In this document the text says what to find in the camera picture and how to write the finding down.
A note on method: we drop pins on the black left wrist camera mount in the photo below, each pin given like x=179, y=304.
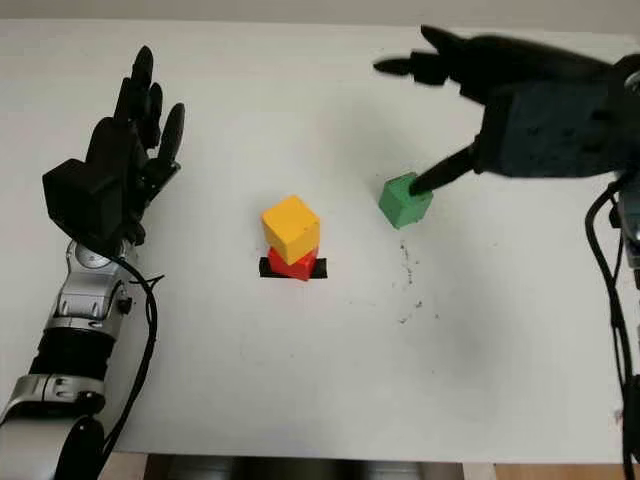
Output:
x=80, y=195

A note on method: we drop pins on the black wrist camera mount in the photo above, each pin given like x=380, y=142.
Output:
x=80, y=195
x=555, y=130

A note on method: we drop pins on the green wooden block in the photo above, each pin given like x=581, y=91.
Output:
x=400, y=207

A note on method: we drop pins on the black tape mark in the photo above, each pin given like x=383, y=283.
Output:
x=321, y=267

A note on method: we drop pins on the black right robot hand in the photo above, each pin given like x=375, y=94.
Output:
x=525, y=60

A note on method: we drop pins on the dark robot lower body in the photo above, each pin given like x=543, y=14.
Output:
x=300, y=469

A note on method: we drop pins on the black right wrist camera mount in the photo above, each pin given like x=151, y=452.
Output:
x=555, y=130

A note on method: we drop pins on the red wooden block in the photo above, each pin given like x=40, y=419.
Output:
x=300, y=267

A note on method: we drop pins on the yellow wooden block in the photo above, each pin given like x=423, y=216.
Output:
x=290, y=225

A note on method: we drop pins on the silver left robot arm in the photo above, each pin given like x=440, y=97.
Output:
x=75, y=310

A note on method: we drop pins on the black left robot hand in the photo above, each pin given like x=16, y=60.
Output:
x=122, y=145

